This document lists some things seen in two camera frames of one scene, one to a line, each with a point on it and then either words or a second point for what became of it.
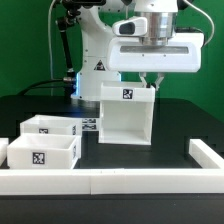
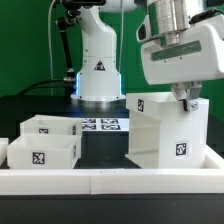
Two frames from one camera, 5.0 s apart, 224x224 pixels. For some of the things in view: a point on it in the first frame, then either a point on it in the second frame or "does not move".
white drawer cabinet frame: [126, 113] to [164, 135]
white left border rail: [4, 141] does not move
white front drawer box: [44, 151] does not move
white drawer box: [44, 124] does not move
